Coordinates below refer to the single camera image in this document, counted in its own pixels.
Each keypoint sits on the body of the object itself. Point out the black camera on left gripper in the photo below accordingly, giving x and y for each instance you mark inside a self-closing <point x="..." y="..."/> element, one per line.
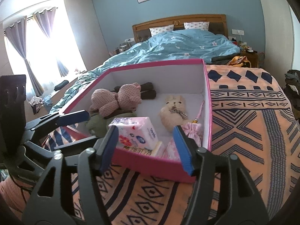
<point x="13" y="107"/>

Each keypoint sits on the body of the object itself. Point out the green plush toy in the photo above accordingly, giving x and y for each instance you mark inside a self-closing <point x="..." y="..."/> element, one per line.
<point x="98" y="125"/>

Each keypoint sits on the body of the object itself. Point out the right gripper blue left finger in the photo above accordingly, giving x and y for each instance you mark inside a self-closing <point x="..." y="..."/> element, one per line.
<point x="105" y="148"/>

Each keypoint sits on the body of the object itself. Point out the left grey curtain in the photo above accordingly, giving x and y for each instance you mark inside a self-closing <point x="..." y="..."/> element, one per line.
<point x="16" y="34"/>

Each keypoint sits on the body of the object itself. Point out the dark bag on floor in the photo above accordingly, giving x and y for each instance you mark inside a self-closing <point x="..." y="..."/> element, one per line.
<point x="291" y="90"/>

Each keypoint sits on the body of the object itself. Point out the cream plush bear keychain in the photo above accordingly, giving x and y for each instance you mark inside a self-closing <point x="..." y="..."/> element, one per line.
<point x="174" y="112"/>

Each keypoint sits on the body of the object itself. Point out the grey curtain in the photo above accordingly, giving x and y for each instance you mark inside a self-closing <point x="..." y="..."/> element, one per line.
<point x="45" y="21"/>
<point x="16" y="34"/>

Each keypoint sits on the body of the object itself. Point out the left white patterned pillow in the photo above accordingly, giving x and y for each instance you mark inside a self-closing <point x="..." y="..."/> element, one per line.
<point x="161" y="29"/>

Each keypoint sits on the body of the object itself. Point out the floral pink tissue pack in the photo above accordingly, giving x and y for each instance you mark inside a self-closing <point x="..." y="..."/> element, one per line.
<point x="136" y="132"/>

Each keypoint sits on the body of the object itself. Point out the pink sequin drawstring pouch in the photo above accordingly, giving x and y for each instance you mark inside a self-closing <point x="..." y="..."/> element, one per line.
<point x="192" y="130"/>

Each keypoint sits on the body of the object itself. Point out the pink sleeve left forearm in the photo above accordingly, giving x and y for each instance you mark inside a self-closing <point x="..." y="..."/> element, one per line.
<point x="15" y="193"/>

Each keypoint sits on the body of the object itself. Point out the pink knitted plush bear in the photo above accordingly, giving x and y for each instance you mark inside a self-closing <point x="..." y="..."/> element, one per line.
<point x="106" y="102"/>

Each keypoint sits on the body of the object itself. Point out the right grey curtain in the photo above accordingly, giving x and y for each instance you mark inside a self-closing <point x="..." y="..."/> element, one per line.
<point x="45" y="21"/>

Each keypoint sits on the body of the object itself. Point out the light blue duvet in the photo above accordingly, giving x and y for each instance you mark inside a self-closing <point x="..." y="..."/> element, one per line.
<point x="172" y="45"/>

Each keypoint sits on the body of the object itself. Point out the right white patterned pillow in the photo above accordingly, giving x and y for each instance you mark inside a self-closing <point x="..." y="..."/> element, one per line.
<point x="202" y="25"/>

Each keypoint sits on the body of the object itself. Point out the yellow bag on bed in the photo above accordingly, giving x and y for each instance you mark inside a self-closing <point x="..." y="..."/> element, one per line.
<point x="239" y="61"/>

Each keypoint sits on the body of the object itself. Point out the white patterned pillow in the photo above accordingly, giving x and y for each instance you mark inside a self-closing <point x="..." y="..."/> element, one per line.
<point x="161" y="29"/>
<point x="202" y="25"/>

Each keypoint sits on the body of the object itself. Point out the bedside table with clutter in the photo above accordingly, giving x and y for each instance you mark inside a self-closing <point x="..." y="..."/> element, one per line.
<point x="255" y="58"/>

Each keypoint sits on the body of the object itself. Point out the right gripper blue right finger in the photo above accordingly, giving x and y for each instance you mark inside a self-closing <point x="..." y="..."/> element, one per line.
<point x="186" y="148"/>

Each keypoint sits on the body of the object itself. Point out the pink cardboard storage box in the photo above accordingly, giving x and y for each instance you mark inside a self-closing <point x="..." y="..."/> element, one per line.
<point x="182" y="95"/>

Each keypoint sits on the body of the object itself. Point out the white wall socket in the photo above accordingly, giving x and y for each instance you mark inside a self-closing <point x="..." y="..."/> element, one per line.
<point x="238" y="32"/>

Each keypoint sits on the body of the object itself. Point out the wooden headboard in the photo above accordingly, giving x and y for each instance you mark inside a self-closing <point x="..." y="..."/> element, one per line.
<point x="217" y="24"/>

